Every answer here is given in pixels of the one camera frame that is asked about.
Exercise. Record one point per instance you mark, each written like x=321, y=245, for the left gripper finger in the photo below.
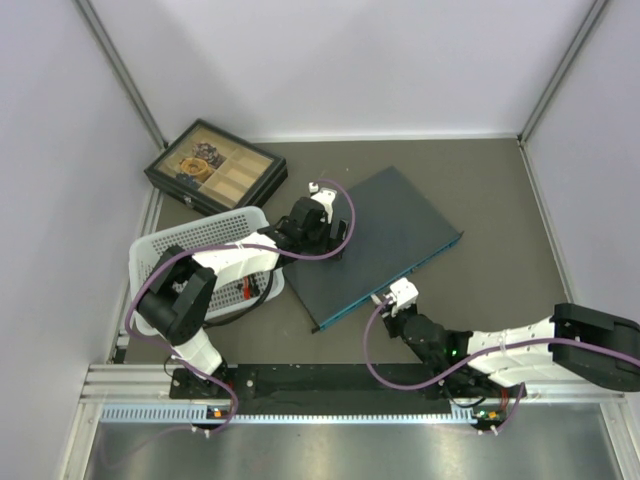
x=337, y=255
x=342, y=229

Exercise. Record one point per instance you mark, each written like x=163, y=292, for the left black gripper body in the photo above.
x=318, y=241

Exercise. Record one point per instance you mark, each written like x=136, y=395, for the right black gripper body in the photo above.
x=396, y=323

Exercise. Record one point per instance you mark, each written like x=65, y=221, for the dark blue network switch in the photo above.
x=397, y=230

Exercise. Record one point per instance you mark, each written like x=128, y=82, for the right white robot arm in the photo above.
x=575, y=342

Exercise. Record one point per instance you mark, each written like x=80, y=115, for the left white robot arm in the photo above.
x=175, y=298

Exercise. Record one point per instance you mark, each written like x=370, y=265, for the white perforated plastic basket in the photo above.
x=229, y=227

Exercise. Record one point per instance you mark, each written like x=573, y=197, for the black compartment jewelry box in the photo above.
x=213, y=171

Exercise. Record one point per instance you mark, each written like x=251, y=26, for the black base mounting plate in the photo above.
x=346, y=389

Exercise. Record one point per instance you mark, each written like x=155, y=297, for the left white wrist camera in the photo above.
x=324, y=196

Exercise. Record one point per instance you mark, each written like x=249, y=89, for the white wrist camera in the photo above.
x=324, y=196
x=402, y=294

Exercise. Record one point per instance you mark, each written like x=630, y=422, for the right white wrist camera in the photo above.
x=402, y=294

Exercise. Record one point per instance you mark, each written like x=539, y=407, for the white slotted cable duct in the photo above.
x=210, y=415

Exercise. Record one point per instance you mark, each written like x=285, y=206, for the aluminium frame rail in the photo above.
x=147, y=383

